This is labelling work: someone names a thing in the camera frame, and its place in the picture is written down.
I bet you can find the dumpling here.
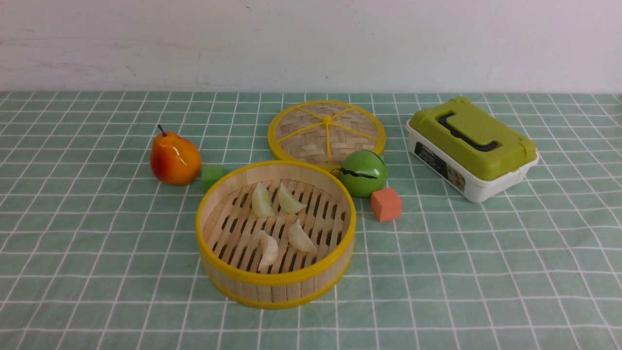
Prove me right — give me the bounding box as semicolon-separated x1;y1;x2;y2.
277;183;307;214
287;218;318;253
252;182;276;218
257;230;278;272

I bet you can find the woven bamboo steamer lid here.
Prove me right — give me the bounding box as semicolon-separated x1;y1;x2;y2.
267;100;387;172

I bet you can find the bamboo steamer tray yellow rim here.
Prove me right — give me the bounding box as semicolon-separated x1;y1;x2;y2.
195;161;356;309

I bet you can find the green toy apple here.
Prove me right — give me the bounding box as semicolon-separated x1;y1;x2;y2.
338;150;387;198

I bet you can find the orange foam cube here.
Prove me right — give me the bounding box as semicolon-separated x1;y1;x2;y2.
370;188;402;222

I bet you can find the green foam cube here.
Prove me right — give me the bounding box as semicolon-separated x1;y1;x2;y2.
201;165;228;193

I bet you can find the orange red toy pear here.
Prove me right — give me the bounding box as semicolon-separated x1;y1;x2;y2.
150;124;202;186

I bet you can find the green lidded white box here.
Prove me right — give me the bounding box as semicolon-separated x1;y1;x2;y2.
406;97;539;202

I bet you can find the green checkered tablecloth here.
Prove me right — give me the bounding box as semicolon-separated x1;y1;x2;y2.
0;91;622;350

